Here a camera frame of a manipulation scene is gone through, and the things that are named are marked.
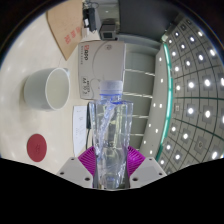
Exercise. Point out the white paper sheet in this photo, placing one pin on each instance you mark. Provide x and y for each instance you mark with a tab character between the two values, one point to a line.
79	130

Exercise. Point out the round ceiling lights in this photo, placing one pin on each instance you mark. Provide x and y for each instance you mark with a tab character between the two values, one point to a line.
190	84

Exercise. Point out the grey CRT monitor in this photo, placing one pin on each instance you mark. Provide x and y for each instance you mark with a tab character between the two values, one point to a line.
108	30

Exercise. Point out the black desk phone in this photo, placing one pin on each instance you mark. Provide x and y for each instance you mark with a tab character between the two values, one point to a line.
88	116

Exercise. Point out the white paper ream box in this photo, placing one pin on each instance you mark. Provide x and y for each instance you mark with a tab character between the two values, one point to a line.
100	63

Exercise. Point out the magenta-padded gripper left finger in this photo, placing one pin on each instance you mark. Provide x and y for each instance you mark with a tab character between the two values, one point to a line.
85	165

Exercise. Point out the white ceramic mug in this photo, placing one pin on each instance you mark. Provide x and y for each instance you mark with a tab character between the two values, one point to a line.
35	90

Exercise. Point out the clear plastic water bottle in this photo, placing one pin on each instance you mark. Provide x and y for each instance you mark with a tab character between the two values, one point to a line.
110	133

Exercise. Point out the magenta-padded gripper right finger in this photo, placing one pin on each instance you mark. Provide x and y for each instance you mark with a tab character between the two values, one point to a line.
140	165

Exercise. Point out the flat round red coaster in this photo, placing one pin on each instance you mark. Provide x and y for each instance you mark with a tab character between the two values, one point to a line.
36	147

